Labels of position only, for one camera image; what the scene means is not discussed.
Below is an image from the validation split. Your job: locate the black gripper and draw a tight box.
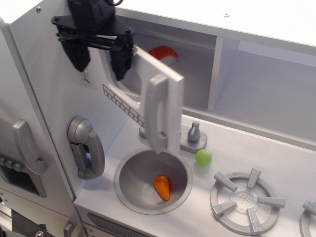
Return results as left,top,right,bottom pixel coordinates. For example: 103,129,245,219
51,0,135,81

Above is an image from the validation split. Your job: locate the white microwave door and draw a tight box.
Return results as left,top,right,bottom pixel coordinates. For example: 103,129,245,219
103,47,184,156

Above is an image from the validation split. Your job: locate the salmon sushi toy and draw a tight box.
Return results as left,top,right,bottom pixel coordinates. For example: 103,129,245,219
148,45,178,66

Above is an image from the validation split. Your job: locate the grey toy telephone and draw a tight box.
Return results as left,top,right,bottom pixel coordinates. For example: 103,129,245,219
67,116,105,180

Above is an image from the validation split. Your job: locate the grey toy faucet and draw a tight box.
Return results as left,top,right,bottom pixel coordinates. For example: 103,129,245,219
139,121,208,155

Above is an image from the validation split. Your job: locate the silver sink bowl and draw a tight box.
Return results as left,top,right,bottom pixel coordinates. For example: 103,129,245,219
114,148,193,215

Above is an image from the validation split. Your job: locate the orange carrot toy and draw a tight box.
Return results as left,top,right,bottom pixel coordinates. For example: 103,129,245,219
154,175,170,201

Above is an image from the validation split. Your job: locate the green ball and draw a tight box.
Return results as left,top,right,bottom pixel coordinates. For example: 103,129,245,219
195,149,212,166

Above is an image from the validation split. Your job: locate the grey ice dispenser panel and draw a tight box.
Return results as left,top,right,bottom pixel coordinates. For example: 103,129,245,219
0,154,46,198

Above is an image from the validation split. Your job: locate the grey oven vent panel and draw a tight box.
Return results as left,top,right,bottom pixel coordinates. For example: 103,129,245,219
87,213,140,237

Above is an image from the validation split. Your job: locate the white toy kitchen cabinet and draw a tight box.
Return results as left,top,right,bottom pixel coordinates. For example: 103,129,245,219
0,0,316,237

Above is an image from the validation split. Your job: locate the grey stove burner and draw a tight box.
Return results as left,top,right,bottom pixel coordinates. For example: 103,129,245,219
210,168,285,236
299,199,316,237

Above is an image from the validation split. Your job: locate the grey fridge door handle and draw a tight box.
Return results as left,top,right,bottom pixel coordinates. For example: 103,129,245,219
12,119,47,175

